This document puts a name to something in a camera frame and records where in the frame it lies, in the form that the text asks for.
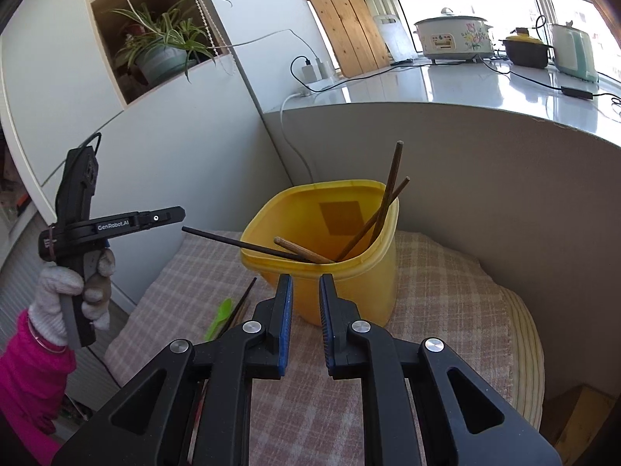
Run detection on white power strip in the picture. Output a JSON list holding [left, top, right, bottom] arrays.
[[298, 58, 335, 95]]

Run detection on white power cable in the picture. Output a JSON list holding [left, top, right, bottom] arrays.
[[212, 28, 317, 185]]

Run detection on thin brown chopstick in bin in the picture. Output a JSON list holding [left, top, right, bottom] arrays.
[[336, 176, 411, 262]]

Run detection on white cabinet with shelf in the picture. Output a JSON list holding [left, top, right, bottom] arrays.
[[1, 0, 290, 230]]

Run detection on yellow plastic utensil bin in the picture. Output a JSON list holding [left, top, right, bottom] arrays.
[[240, 179, 399, 326]]

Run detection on pink plaid cloth mat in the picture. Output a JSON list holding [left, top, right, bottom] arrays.
[[104, 231, 545, 465]]

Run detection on black pot yellow lid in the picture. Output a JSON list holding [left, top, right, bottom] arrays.
[[502, 28, 550, 70]]

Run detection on white cutting board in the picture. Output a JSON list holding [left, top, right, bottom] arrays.
[[374, 15, 418, 63]]

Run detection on wooden slat board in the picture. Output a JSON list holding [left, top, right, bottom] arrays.
[[309, 0, 389, 78]]

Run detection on potted spider plant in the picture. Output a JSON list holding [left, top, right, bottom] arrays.
[[108, 0, 228, 87]]

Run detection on black chopstick on mat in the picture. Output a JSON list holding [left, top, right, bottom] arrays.
[[218, 278, 257, 338]]

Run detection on left hand white glove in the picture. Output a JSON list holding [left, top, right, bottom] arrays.
[[28, 248, 116, 351]]

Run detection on white floral slow cooker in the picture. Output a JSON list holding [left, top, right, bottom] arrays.
[[415, 15, 494, 61]]

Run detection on black chopstick in bin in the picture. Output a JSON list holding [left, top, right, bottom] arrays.
[[181, 226, 311, 263]]

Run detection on light wooden chopstick in bin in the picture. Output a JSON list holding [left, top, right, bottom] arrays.
[[274, 237, 334, 264]]

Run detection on pink sleeve left forearm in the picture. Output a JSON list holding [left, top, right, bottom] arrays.
[[1, 310, 76, 465]]

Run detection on dark brown chopstick in bin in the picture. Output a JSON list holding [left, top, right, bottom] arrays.
[[371, 140, 404, 242]]

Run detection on white teal electric kettle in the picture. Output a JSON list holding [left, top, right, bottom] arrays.
[[550, 23, 599, 83]]

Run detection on black power cable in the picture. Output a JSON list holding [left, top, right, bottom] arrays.
[[289, 15, 621, 118]]

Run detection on green plastic spoon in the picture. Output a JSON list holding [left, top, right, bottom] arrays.
[[203, 298, 232, 342]]

